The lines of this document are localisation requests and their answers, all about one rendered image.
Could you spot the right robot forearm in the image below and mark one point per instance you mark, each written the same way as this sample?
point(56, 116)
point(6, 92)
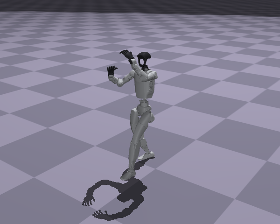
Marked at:
point(113, 79)

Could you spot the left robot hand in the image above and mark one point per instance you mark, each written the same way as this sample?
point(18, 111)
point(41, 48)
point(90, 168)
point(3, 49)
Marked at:
point(128, 55)

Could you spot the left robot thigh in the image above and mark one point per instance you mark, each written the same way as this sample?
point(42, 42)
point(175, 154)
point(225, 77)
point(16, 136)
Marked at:
point(142, 125)

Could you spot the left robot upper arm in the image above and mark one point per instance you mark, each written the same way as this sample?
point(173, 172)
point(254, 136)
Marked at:
point(151, 76)

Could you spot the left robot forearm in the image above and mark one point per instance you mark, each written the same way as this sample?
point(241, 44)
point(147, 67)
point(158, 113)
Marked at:
point(137, 69)

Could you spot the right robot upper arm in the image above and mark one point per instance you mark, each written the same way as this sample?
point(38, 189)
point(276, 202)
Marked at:
point(127, 78)

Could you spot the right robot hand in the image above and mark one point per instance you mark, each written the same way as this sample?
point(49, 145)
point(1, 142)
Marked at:
point(111, 70)

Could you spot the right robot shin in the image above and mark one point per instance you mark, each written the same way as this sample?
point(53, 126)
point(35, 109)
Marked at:
point(144, 145)

